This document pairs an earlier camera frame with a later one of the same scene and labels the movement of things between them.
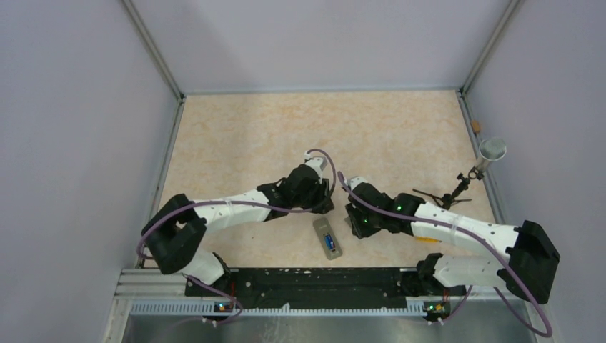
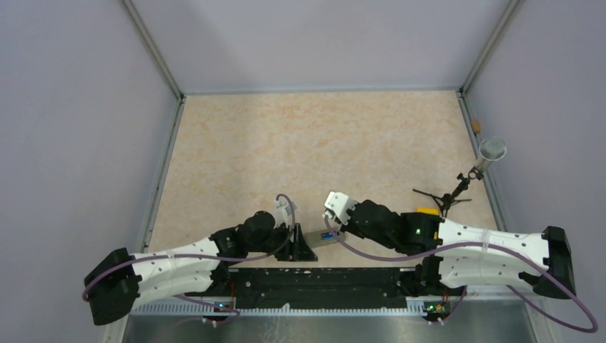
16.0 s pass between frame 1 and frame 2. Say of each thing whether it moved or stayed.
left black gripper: moved
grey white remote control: moved
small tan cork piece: stayed
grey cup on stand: stayed
